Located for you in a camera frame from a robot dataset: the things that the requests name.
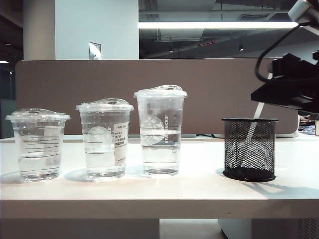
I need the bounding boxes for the small clear plastic cup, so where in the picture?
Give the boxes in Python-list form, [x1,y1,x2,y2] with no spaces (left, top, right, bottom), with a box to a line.
[12,120,64,184]

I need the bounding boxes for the small clear cup lid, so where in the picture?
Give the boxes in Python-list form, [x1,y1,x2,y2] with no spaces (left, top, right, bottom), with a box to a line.
[5,108,71,123]

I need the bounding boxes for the large clear Starbucks cup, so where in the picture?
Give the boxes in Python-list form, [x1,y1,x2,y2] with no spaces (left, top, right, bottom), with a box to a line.
[136,97,185,177]

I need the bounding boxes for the silver wall plaque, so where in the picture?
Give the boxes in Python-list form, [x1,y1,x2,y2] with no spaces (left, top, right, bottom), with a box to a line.
[88,41,102,60]

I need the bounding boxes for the large clear cup lid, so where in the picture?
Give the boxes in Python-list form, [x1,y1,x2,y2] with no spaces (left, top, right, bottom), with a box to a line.
[133,84,188,99]

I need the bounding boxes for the medium clear labelled cup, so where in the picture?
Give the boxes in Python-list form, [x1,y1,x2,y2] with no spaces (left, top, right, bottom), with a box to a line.
[79,109,131,182]

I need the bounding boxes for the under-desk pedestal cabinet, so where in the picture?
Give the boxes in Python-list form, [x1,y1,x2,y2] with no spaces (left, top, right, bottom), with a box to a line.
[218,218,319,239]

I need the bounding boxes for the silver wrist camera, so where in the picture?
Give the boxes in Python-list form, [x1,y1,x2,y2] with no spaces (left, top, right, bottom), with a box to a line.
[288,0,319,24]

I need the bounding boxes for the black camera cable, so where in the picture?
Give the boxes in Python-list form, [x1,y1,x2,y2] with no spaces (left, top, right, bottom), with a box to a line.
[256,21,312,83]

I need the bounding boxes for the long ceiling light strip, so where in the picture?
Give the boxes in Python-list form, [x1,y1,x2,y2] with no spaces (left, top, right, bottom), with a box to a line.
[138,21,300,30]

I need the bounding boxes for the brown fabric desk partition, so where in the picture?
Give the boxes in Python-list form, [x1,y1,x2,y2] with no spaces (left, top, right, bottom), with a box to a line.
[14,59,299,136]

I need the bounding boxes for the black mesh pen holder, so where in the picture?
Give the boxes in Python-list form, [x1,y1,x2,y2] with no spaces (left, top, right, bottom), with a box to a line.
[221,118,279,182]

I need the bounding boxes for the grey ceiling ventilation duct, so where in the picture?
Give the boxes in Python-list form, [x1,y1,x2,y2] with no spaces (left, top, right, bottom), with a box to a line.
[139,28,205,42]

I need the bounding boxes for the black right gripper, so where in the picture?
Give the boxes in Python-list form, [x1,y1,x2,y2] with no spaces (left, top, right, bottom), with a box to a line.
[250,53,319,114]

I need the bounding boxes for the white paper straw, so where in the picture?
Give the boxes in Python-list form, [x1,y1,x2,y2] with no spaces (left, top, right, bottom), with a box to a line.
[245,101,265,140]

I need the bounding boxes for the medium clear cup lid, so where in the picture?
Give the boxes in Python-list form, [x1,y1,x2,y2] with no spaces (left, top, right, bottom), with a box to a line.
[75,98,135,112]

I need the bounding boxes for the brown desk support panel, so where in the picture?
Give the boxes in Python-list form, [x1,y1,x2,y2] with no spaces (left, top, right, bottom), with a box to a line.
[0,218,160,239]

